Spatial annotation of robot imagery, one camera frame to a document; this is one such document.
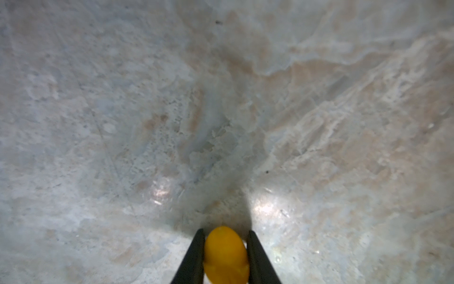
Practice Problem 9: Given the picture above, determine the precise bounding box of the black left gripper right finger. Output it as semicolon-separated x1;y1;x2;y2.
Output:
247;230;281;284

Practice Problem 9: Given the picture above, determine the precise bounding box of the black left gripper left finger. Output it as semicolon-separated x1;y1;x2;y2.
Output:
170;228;206;284

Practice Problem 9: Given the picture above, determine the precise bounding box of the yellow kumquat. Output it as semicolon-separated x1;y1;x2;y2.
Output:
203;226;249;284

